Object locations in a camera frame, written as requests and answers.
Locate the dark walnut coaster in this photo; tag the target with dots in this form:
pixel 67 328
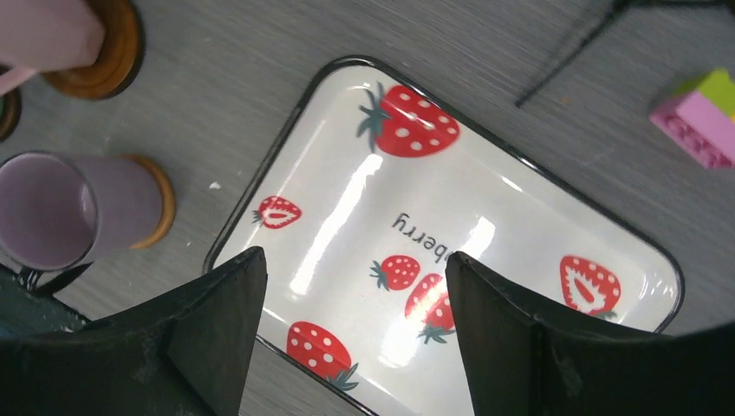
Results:
pixel 11 109

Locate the white strawberry serving tray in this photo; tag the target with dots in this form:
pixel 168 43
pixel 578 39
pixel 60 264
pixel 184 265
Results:
pixel 371 185

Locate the pink white red-handled mug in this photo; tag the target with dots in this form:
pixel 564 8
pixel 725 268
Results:
pixel 43 36

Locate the pink yellow green toy block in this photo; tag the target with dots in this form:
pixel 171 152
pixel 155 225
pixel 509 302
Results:
pixel 698 115

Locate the purple mug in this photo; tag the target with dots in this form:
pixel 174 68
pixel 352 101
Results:
pixel 60 213

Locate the glossy amber wooden coaster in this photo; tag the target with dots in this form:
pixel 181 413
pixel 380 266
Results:
pixel 120 58

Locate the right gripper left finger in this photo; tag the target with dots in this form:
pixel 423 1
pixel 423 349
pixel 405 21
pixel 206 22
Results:
pixel 185 352

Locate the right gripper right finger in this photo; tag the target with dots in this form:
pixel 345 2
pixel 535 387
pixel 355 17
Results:
pixel 525 354

